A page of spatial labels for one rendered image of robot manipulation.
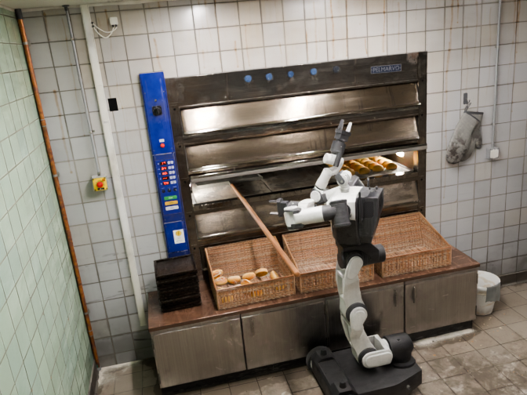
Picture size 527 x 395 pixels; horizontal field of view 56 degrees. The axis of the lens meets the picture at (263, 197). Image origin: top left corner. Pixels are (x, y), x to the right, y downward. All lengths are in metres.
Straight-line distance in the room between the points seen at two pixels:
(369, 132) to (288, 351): 1.72
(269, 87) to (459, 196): 1.86
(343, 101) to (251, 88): 0.70
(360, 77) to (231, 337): 2.08
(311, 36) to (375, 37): 0.48
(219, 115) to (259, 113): 0.29
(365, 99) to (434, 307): 1.63
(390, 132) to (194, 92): 1.52
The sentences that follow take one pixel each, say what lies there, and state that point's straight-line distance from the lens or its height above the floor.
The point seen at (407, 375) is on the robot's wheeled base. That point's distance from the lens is 3.48.
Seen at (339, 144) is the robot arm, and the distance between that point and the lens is 3.17.
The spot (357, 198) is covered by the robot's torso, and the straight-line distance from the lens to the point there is 2.83.
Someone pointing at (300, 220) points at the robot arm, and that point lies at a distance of 2.74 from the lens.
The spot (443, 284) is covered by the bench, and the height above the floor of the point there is 0.46.
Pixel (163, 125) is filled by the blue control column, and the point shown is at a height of 1.79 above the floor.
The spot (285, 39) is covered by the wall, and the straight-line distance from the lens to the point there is 3.60.
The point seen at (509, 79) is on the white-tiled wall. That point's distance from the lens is 4.45.
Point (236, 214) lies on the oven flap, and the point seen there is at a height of 1.06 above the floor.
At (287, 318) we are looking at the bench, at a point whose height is 0.44.
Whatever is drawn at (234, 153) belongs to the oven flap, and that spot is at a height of 1.53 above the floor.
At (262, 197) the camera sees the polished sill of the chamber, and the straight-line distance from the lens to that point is 3.71.
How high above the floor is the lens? 2.29
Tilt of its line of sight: 18 degrees down
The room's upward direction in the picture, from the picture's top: 5 degrees counter-clockwise
